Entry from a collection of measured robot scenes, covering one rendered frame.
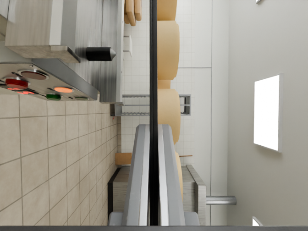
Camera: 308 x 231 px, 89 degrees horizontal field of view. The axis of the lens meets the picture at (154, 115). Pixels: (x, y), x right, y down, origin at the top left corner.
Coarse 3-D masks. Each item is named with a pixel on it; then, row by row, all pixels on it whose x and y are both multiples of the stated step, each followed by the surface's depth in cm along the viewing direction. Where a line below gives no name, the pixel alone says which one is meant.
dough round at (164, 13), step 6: (162, 0) 13; (168, 0) 13; (174, 0) 13; (162, 6) 14; (168, 6) 14; (174, 6) 14; (162, 12) 14; (168, 12) 14; (174, 12) 14; (162, 18) 14; (168, 18) 14; (174, 18) 15
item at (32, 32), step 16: (16, 0) 17; (32, 0) 17; (48, 0) 17; (64, 0) 17; (16, 16) 17; (32, 16) 17; (48, 16) 17; (64, 16) 17; (16, 32) 17; (32, 32) 17; (48, 32) 17; (64, 32) 17; (16, 48) 17; (32, 48) 17; (48, 48) 17; (64, 48) 16
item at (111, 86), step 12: (108, 0) 49; (120, 0) 49; (108, 12) 49; (120, 12) 49; (108, 24) 48; (120, 24) 48; (108, 36) 48; (120, 36) 48; (120, 48) 47; (120, 60) 47; (108, 72) 46; (120, 72) 46; (108, 84) 46; (120, 84) 46; (108, 96) 46; (120, 96) 46
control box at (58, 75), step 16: (0, 48) 21; (0, 64) 21; (16, 64) 21; (32, 64) 21; (48, 64) 24; (64, 64) 28; (0, 80) 27; (32, 80) 27; (48, 80) 27; (64, 80) 28; (80, 80) 34; (64, 96) 39; (80, 96) 38; (96, 96) 43
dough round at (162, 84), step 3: (159, 81) 19; (162, 81) 19; (165, 81) 19; (168, 81) 19; (159, 84) 19; (162, 84) 19; (165, 84) 19; (168, 84) 19; (159, 87) 19; (162, 87) 19; (165, 87) 19; (168, 87) 19
